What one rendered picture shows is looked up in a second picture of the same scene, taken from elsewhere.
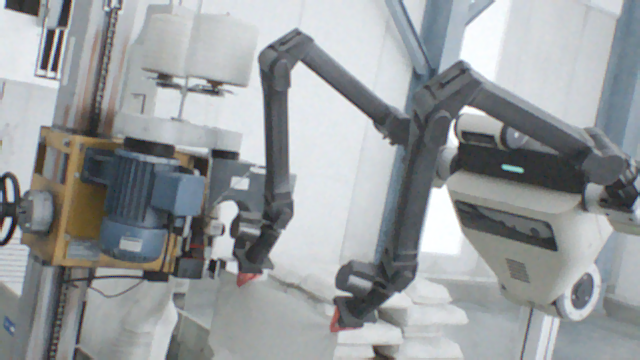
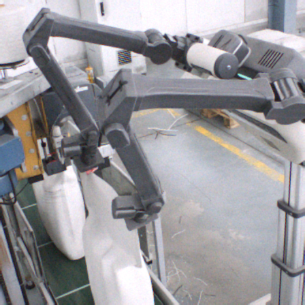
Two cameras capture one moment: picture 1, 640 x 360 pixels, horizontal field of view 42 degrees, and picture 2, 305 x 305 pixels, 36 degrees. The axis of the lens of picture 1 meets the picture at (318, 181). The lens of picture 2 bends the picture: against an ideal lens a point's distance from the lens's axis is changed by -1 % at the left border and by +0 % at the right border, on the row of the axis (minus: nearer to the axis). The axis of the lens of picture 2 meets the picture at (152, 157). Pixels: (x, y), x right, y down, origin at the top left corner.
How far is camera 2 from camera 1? 0.93 m
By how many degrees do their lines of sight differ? 28
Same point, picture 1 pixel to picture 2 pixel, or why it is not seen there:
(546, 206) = not seen: hidden behind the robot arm
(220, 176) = (53, 104)
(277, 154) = (67, 101)
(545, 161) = not seen: hidden behind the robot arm
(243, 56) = (15, 39)
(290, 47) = (36, 33)
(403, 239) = (141, 188)
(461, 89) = (119, 107)
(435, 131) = (113, 140)
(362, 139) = not seen: outside the picture
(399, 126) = (156, 52)
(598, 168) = (282, 116)
